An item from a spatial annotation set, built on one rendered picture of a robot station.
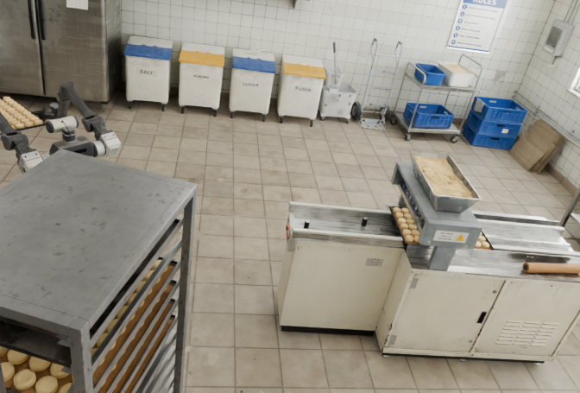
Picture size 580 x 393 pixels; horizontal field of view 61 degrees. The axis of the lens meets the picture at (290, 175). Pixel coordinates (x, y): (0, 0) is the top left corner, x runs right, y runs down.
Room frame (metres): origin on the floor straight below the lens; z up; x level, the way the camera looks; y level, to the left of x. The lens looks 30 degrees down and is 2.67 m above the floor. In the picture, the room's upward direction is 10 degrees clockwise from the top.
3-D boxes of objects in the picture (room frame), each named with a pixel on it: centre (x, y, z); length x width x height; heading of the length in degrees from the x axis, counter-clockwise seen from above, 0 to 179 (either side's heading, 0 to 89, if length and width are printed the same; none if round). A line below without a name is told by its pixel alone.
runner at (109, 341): (1.01, 0.37, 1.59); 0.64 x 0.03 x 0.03; 173
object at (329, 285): (2.65, -0.43, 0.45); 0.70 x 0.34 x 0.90; 99
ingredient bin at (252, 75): (6.14, 0.72, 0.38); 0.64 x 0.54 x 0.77; 10
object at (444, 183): (2.73, -0.93, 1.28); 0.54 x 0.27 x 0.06; 9
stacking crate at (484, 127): (6.63, -2.70, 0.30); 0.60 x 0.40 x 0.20; 101
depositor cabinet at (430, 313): (2.80, -1.40, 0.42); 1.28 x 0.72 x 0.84; 99
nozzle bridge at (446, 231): (2.73, -0.93, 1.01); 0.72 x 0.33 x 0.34; 9
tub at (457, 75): (6.57, -1.92, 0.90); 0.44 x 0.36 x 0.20; 20
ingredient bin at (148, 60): (5.89, 2.00, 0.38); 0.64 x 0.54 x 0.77; 14
